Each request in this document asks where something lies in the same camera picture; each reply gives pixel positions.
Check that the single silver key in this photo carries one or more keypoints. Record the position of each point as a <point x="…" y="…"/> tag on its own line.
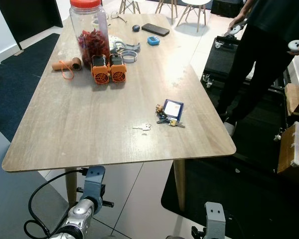
<point x="144" y="127"/>

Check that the key bunch with card holder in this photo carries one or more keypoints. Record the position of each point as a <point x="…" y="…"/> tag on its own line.
<point x="172" y="108"/>

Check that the white handheld controller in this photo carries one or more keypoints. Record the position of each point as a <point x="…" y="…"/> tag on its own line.
<point x="294" y="45"/>
<point x="233" y="32"/>

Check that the person's right forearm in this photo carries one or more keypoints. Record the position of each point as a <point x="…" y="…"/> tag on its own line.
<point x="246" y="10"/>

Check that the person's right hand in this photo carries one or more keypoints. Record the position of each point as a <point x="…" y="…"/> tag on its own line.
<point x="239" y="24"/>

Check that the black floor mat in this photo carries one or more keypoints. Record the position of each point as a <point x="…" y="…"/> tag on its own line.
<point x="249" y="199"/>

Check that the wooden crate with white trim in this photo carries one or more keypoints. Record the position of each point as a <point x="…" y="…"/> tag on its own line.
<point x="291" y="149"/>

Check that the orange and black fan unit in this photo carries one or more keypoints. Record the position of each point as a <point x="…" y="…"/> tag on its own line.
<point x="118" y="72"/>
<point x="100" y="73"/>

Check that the dark blue carpet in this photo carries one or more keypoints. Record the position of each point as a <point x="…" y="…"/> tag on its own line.
<point x="15" y="84"/>

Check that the grey metal tool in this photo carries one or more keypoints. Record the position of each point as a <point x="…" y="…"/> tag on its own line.
<point x="129" y="47"/>

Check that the white crumpled cloth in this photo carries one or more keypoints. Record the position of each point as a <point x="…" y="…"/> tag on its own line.
<point x="115" y="41"/>

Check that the plain wooden box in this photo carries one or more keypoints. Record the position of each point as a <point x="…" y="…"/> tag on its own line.
<point x="296" y="99"/>

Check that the small blue box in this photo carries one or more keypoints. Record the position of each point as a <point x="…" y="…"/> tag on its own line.
<point x="153" y="41"/>

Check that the black hard case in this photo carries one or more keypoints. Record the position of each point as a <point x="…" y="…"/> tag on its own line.
<point x="219" y="62"/>

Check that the clear jar with red lid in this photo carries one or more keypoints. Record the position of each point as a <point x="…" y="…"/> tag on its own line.
<point x="89" y="30"/>

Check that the small black mouse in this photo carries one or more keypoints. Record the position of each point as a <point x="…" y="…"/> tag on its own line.
<point x="136" y="28"/>

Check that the person in black clothes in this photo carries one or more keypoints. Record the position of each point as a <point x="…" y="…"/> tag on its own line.
<point x="259" y="59"/>

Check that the white chair with wooden legs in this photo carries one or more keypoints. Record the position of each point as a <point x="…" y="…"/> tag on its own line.
<point x="129" y="5"/>
<point x="192" y="4"/>
<point x="165" y="5"/>

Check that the black door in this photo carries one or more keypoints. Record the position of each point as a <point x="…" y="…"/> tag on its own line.
<point x="30" y="20"/>

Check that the black bag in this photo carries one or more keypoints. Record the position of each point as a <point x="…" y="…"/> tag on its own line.
<point x="226" y="7"/>

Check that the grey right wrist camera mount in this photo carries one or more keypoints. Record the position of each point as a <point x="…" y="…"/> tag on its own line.
<point x="215" y="221"/>

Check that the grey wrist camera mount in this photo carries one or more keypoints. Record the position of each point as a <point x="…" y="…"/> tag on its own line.
<point x="215" y="221"/>
<point x="94" y="181"/>

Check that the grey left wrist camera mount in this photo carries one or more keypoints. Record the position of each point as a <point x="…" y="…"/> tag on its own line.
<point x="94" y="181"/>

